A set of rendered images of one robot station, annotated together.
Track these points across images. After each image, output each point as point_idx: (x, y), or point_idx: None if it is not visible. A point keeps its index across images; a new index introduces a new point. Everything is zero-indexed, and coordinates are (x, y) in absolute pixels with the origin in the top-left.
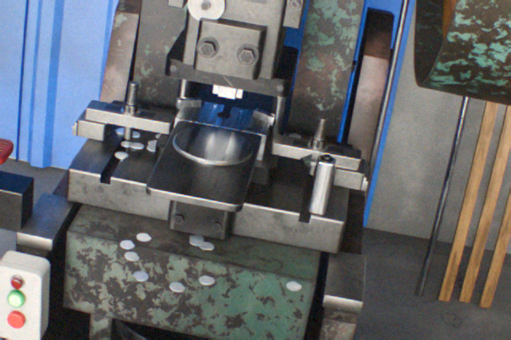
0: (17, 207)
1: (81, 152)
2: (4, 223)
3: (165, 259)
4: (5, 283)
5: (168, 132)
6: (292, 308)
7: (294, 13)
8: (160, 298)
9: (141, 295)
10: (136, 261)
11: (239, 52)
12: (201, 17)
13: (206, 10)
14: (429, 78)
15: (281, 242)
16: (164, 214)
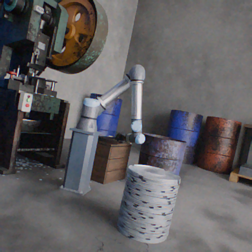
0: (19, 84)
1: None
2: (16, 88)
3: (40, 95)
4: (26, 97)
5: (21, 79)
6: (57, 104)
7: (50, 54)
8: (39, 104)
9: (36, 104)
10: (36, 97)
11: (43, 61)
12: (36, 54)
13: (37, 53)
14: (75, 63)
15: (49, 95)
16: (32, 91)
